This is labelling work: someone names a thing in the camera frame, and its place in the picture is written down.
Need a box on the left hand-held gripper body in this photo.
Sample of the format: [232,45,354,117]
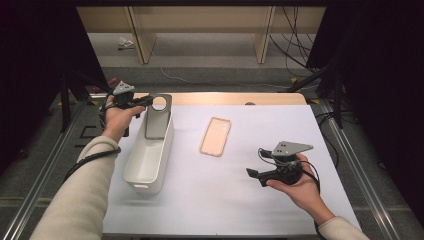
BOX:
[112,80,142,119]

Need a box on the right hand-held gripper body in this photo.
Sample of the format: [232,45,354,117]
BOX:
[264,140,314,187]

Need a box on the grey phone case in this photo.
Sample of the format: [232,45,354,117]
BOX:
[144,94,173,140]

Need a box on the peach phone case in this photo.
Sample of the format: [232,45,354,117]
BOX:
[199,116,232,158]

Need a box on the white storage box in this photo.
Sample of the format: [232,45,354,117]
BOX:
[123,108,175,195]

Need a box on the person's left hand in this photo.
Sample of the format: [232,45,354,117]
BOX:
[101,96,146,143]

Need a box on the person's right hand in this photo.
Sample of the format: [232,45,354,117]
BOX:
[267,153,329,221]

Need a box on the pink object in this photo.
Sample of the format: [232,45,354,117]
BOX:
[91,77,119,94]

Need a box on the white table sheet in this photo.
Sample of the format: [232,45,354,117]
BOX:
[102,104,362,236]

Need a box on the crumpled white wrapper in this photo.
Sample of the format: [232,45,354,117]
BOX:
[117,36,135,51]

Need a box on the black metal stand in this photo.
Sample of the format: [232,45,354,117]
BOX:
[286,66,344,129]
[59,71,128,133]

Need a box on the beige wooden shelf unit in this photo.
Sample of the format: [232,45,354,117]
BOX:
[75,5,327,65]

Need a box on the black curtain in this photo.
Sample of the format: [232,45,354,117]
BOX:
[306,0,424,228]
[0,0,108,174]

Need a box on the white floor cable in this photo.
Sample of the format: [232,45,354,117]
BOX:
[159,66,291,90]

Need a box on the left hand-held gripper cable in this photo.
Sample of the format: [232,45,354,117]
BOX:
[63,94,123,184]

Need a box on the aluminium floor rail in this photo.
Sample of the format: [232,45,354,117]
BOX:
[319,99,401,240]
[1,99,88,240]

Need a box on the bundle of black floor cables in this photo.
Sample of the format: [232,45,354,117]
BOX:
[269,5,321,78]

